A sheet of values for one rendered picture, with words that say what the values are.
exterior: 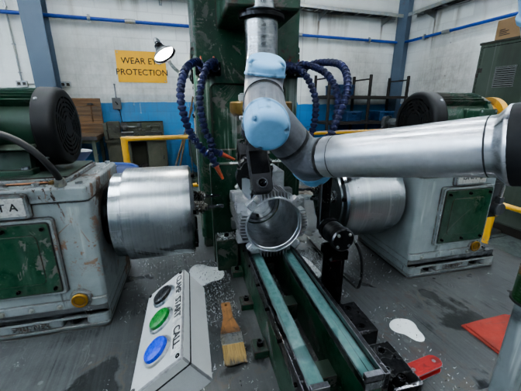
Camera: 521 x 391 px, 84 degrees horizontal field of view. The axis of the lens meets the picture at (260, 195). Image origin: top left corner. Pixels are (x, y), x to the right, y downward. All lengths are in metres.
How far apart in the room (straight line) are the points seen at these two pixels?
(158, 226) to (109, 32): 5.41
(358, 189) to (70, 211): 0.72
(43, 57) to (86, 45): 0.68
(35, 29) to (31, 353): 5.31
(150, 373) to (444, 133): 0.44
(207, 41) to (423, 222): 0.87
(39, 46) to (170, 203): 5.22
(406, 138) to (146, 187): 0.57
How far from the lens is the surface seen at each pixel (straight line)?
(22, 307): 0.90
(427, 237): 1.05
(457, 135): 0.43
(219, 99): 1.05
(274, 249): 0.83
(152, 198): 0.75
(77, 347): 0.85
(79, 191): 0.74
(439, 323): 0.92
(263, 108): 0.47
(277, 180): 0.84
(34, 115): 0.80
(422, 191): 0.97
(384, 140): 0.47
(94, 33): 6.04
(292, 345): 0.58
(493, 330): 0.95
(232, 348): 0.74
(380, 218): 0.93
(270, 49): 0.85
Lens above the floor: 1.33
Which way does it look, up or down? 17 degrees down
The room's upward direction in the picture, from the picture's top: straight up
